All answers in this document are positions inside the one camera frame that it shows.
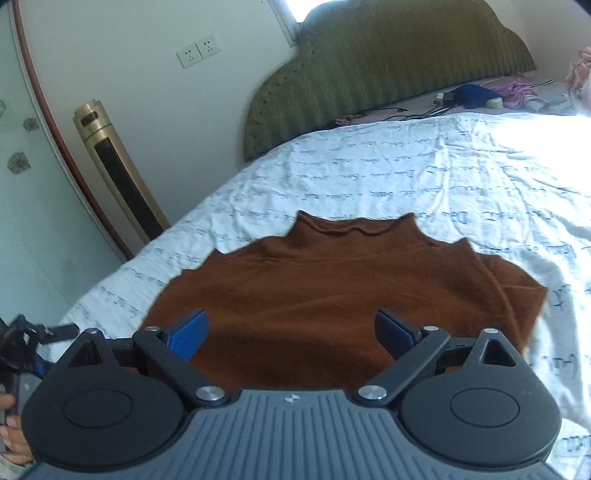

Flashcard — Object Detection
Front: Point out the person's left hand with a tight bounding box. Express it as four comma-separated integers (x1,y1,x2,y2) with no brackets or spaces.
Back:
0,393,34,465

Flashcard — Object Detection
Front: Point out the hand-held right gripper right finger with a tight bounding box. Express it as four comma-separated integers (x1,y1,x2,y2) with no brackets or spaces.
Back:
357,307,522,409

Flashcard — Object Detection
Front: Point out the black cable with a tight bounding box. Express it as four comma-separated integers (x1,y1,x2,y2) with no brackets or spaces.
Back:
368,105,463,123

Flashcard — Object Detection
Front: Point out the brown knit sweater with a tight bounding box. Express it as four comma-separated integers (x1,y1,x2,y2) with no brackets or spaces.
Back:
139,210,548,394

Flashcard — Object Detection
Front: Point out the dark blue cloth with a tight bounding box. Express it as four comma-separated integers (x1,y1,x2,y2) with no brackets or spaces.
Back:
454,83,502,110

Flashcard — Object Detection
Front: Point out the frosted glass sliding door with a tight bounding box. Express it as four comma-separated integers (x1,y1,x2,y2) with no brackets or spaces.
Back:
0,0,136,330

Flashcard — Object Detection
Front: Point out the gold tower fan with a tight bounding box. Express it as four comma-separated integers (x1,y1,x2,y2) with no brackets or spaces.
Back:
72,98,171,245

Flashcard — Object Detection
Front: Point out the light pink crumpled cloth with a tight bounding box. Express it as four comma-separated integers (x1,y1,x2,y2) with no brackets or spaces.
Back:
565,45,591,101

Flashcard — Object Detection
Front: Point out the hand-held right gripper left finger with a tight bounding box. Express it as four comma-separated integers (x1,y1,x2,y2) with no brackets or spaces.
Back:
68,308,228,409

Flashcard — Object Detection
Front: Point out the green padded headboard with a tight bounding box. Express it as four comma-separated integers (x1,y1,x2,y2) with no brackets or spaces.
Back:
242,0,537,162

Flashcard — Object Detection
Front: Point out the window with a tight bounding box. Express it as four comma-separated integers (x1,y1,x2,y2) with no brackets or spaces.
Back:
279,0,326,46

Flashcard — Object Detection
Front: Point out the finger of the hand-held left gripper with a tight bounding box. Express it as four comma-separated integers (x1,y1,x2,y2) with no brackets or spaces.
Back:
27,323,80,344

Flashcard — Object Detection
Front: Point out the white wall socket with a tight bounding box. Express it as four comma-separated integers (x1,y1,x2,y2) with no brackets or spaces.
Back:
176,46,202,69
194,35,222,59

